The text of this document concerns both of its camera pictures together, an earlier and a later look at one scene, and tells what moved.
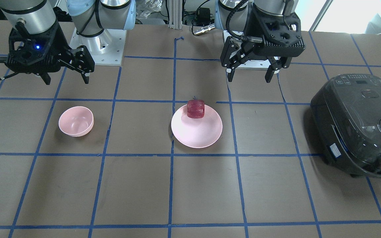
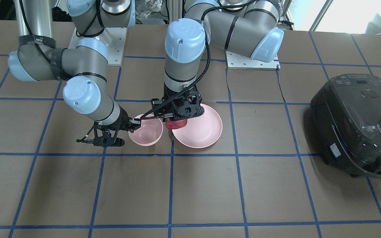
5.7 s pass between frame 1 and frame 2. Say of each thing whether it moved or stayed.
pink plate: stayed
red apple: moved
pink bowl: moved
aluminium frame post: stayed
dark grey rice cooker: stayed
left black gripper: moved
